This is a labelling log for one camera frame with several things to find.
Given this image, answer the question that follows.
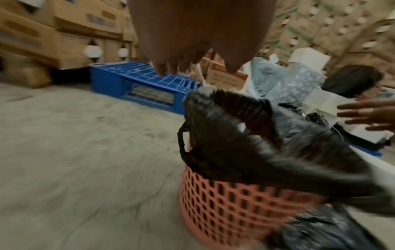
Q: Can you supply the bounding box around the person's left hand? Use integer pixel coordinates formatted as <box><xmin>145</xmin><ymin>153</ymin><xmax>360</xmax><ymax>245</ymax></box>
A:
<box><xmin>127</xmin><ymin>0</ymin><xmax>277</xmax><ymax>77</ymax></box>

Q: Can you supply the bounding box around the person's right hand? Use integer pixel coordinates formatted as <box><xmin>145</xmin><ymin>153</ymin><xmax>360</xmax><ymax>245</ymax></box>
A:
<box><xmin>336</xmin><ymin>97</ymin><xmax>395</xmax><ymax>133</ymax></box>

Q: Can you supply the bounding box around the pack of black bags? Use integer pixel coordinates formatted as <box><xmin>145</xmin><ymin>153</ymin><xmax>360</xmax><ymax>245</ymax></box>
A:
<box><xmin>268</xmin><ymin>205</ymin><xmax>395</xmax><ymax>250</ymax></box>

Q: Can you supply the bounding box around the black plastic trash bag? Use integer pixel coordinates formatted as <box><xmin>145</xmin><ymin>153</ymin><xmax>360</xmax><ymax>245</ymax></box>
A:
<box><xmin>177</xmin><ymin>87</ymin><xmax>395</xmax><ymax>211</ymax></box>

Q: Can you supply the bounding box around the pink plastic basket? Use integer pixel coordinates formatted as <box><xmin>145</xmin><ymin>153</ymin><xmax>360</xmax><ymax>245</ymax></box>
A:
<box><xmin>179</xmin><ymin>141</ymin><xmax>328</xmax><ymax>250</ymax></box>

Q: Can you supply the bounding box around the floral paper bag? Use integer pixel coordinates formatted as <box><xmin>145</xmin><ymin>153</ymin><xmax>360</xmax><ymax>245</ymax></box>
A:
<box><xmin>266</xmin><ymin>62</ymin><xmax>328</xmax><ymax>105</ymax></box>

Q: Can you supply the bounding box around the plain white box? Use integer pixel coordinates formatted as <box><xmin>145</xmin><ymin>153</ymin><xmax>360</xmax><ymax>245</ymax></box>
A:
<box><xmin>288</xmin><ymin>47</ymin><xmax>331</xmax><ymax>71</ymax></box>

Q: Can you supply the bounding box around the small blue plastic pallet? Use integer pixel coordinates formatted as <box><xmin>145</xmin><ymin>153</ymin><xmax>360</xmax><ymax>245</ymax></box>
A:
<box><xmin>349</xmin><ymin>144</ymin><xmax>383</xmax><ymax>157</ymax></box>

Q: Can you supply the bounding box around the black backpack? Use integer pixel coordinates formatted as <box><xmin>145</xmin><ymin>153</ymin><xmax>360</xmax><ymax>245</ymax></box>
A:
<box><xmin>321</xmin><ymin>64</ymin><xmax>385</xmax><ymax>98</ymax></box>

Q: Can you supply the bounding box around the white carton with faint print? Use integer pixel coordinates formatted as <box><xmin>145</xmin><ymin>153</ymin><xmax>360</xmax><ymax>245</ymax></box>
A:
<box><xmin>304</xmin><ymin>87</ymin><xmax>395</xmax><ymax>145</ymax></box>

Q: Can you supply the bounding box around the stack of red label cartons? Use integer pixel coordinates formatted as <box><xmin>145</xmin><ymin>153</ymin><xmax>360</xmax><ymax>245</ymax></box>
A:
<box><xmin>200</xmin><ymin>49</ymin><xmax>249</xmax><ymax>90</ymax></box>

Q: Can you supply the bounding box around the large blue plastic pallet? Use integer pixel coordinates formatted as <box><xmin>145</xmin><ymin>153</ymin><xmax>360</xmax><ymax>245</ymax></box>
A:
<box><xmin>88</xmin><ymin>61</ymin><xmax>201</xmax><ymax>115</ymax></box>

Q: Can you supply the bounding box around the striped woven sack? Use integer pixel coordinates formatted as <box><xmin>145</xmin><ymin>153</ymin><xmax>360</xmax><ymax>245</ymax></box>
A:
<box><xmin>249</xmin><ymin>57</ymin><xmax>291</xmax><ymax>97</ymax></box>

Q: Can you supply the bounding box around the stack of green striped cartons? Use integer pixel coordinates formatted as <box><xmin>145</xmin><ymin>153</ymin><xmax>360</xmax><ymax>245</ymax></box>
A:
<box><xmin>262</xmin><ymin>0</ymin><xmax>395</xmax><ymax>74</ymax></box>

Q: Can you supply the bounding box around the stack of blue print cartons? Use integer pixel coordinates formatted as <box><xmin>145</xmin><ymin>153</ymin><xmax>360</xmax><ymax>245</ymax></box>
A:
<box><xmin>0</xmin><ymin>0</ymin><xmax>139</xmax><ymax>89</ymax></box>

